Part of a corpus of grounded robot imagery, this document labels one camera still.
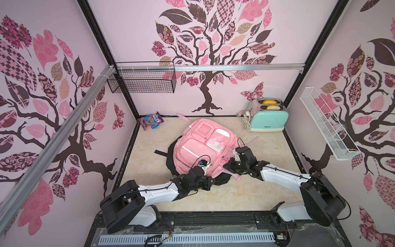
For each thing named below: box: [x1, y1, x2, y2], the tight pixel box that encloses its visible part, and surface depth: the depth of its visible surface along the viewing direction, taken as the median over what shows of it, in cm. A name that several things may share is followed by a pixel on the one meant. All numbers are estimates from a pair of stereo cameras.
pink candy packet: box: [138, 117, 151, 131], surface depth 116 cm
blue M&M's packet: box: [143, 114, 160, 130], surface depth 116 cm
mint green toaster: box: [247, 97, 290, 132], surface depth 105 cm
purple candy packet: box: [152, 111, 165, 124], surface depth 120 cm
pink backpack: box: [172, 112, 260, 182], surface depth 97 cm
